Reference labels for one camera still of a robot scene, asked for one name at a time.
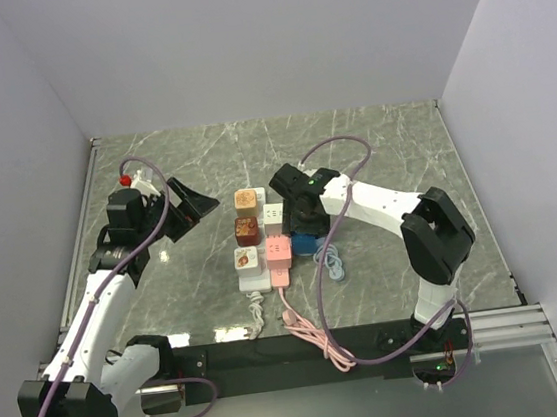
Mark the tan cube plug adapter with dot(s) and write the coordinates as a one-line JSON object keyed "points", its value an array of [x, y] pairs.
{"points": [[246, 203]]}

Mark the white power strip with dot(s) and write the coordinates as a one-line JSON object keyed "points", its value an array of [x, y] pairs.
{"points": [[260, 283]]}

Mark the aluminium front rail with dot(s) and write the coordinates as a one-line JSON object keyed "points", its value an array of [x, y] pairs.
{"points": [[509, 369]]}

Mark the pink cube plug adapter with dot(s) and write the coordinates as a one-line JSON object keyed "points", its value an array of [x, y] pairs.
{"points": [[278, 252]]}

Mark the blue cube plug adapter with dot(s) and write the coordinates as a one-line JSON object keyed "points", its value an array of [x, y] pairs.
{"points": [[303, 244]]}

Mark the light blue round socket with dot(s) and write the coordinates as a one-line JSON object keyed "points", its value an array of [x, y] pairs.
{"points": [[320, 241]]}

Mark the white patterned cube adapter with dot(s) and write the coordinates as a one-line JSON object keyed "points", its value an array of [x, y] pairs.
{"points": [[247, 262]]}

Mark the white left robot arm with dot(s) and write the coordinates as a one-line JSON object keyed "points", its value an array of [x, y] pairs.
{"points": [[79, 382]]}

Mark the aluminium rail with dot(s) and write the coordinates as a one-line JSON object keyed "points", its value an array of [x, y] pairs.
{"points": [[77, 250], [509, 369]]}

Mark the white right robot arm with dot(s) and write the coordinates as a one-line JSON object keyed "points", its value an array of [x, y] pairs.
{"points": [[437, 237]]}

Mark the pink power strip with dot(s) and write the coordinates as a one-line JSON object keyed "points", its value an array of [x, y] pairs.
{"points": [[280, 278]]}

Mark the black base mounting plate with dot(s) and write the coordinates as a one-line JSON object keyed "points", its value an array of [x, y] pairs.
{"points": [[286, 362]]}

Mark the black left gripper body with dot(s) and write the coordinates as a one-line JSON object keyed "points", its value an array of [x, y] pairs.
{"points": [[154, 209]]}

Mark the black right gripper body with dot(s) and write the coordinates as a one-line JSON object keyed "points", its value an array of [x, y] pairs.
{"points": [[296, 220]]}

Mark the aluminium left side rail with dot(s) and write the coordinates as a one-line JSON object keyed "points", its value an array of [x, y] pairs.
{"points": [[77, 250]]}

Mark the plain white cube adapter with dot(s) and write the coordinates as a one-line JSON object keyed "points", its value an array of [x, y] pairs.
{"points": [[273, 219]]}

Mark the brown cube plug adapter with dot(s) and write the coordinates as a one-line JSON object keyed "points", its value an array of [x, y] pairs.
{"points": [[247, 231]]}

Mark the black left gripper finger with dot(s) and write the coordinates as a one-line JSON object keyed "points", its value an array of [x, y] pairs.
{"points": [[179, 221], [191, 204]]}

